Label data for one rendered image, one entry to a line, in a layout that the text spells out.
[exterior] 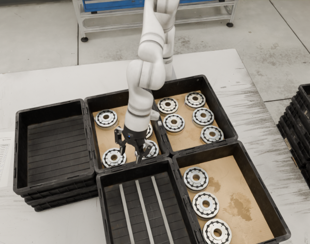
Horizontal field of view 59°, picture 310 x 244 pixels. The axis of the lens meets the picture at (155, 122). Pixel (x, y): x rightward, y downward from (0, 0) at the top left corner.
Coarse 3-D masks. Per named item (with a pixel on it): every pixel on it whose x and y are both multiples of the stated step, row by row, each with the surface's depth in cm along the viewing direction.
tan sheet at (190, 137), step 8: (176, 96) 140; (184, 96) 140; (184, 104) 137; (184, 112) 134; (192, 112) 134; (192, 128) 128; (200, 128) 128; (168, 136) 126; (176, 136) 126; (184, 136) 126; (192, 136) 126; (176, 144) 123; (184, 144) 123; (192, 144) 123; (200, 144) 123
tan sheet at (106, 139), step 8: (96, 112) 134; (120, 112) 134; (120, 120) 131; (96, 128) 128; (104, 136) 126; (112, 136) 126; (104, 144) 123; (112, 144) 123; (128, 144) 123; (104, 152) 121; (128, 152) 121; (160, 152) 121; (128, 160) 118
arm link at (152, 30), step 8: (152, 0) 84; (144, 8) 83; (152, 8) 82; (144, 16) 81; (152, 16) 80; (144, 24) 80; (152, 24) 78; (144, 32) 77; (152, 32) 76; (160, 32) 77; (144, 40) 75; (152, 40) 75; (160, 40) 76
